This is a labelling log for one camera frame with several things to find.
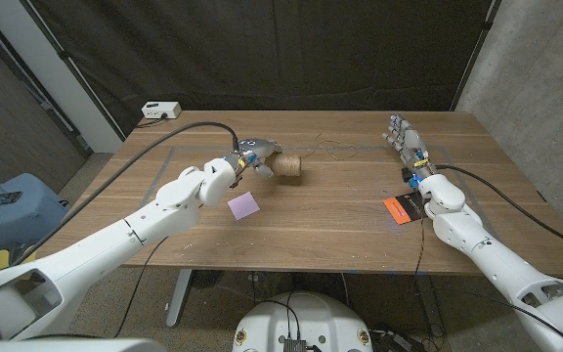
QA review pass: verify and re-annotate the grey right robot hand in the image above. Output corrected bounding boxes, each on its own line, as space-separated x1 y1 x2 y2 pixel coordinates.
382 114 434 185

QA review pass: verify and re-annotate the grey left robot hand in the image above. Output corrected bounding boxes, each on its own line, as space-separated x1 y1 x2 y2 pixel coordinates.
227 138 283 180

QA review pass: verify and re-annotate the brown twine spool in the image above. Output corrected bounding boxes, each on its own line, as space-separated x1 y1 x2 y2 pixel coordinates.
267 134 359 178

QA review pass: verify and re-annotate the pink sticky note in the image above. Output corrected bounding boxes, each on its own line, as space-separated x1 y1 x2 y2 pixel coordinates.
227 191 261 221

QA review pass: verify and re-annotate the orange and black package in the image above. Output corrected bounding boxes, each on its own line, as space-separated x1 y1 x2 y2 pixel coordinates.
382 191 429 226

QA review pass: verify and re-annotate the white power outlet box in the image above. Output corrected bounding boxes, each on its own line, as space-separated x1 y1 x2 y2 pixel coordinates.
141 101 183 120

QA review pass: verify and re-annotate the black backdrop curtain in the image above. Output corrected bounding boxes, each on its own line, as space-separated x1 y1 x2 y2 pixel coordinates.
20 0 496 138

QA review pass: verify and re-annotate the black backdrop stand pole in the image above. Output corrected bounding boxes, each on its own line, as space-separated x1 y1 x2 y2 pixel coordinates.
20 0 127 142
451 0 502 111

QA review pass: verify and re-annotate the black ribbed round object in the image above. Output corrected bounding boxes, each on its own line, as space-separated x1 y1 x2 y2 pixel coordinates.
191 269 225 290

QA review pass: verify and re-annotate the grey table leg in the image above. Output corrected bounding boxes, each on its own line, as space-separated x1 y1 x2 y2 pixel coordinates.
165 268 195 329

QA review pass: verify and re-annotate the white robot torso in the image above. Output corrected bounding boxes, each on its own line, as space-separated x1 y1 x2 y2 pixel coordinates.
232 291 374 352

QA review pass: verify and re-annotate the grey power strip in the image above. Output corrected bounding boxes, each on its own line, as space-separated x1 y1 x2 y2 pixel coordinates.
372 330 427 352

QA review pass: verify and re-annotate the blue plastic container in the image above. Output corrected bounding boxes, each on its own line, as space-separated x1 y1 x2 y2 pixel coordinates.
0 172 70 248

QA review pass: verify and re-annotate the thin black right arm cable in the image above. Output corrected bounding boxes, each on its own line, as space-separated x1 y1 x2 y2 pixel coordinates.
411 217 427 294

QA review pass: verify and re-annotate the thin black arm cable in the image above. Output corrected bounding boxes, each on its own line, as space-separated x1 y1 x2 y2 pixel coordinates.
411 217 427 294
114 237 168 338

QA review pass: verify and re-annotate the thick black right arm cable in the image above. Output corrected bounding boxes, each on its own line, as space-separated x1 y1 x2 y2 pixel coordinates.
435 163 563 255

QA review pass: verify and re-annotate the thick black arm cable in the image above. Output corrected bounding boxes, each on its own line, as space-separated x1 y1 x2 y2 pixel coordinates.
15 120 240 265
435 163 563 255

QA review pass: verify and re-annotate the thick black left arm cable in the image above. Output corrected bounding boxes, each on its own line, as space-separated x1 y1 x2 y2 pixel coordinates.
15 120 240 265

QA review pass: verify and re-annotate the black torso cable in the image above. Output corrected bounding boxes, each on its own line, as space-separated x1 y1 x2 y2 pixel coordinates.
260 291 303 343

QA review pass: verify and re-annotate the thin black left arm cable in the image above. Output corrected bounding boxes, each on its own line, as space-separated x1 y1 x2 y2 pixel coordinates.
114 237 168 338

